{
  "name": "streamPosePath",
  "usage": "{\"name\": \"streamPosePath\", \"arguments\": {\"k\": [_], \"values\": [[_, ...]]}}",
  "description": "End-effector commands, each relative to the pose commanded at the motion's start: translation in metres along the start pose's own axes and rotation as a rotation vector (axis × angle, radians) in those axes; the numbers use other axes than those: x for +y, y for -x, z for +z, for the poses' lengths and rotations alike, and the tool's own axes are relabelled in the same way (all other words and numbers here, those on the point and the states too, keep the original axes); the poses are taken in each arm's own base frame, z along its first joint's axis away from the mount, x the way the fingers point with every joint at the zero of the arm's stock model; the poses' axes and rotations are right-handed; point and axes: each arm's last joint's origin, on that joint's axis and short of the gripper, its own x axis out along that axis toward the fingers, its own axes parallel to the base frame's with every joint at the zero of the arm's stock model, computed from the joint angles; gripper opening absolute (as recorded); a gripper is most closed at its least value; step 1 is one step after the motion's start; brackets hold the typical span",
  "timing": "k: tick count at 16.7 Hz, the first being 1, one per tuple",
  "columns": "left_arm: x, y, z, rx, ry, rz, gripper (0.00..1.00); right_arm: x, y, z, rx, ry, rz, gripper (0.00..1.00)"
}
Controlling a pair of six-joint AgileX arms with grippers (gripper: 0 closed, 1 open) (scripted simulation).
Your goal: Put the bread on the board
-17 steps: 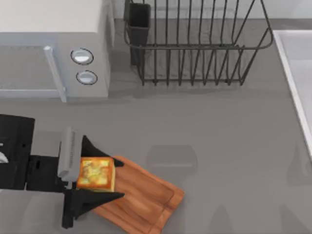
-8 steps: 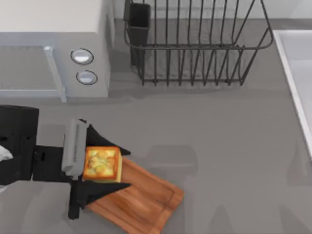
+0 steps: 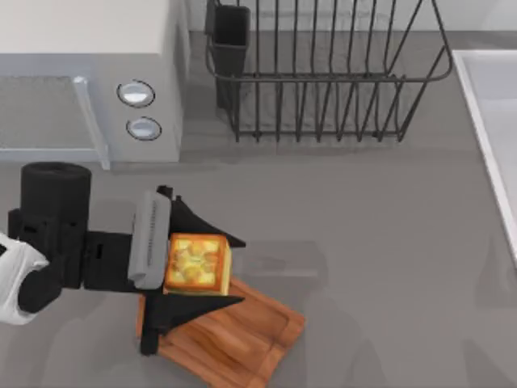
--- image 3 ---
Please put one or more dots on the yellow toasted bread slice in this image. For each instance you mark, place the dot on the yellow toasted bread slice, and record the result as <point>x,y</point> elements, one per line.
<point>196,260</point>

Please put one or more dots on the pale grey rounded box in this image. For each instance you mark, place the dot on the pale grey rounded box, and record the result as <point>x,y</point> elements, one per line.
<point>150,242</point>

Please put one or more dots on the wooden cutting board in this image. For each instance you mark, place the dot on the wooden cutting board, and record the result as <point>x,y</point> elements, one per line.
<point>242,343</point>

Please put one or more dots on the small round microwave knob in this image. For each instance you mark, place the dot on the small round microwave knob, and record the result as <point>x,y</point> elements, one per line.
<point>144,128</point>

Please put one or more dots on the large round microwave knob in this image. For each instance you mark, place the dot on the large round microwave knob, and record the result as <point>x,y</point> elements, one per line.
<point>135,94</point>

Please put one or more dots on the grey microwave door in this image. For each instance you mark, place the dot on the grey microwave door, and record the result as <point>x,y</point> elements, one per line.
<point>40,113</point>

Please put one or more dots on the black utensil holder cup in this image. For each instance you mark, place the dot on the black utensil holder cup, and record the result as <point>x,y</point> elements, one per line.
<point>230,40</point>

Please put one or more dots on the pale microwave oven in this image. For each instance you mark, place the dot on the pale microwave oven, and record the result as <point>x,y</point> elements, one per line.
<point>101,36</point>

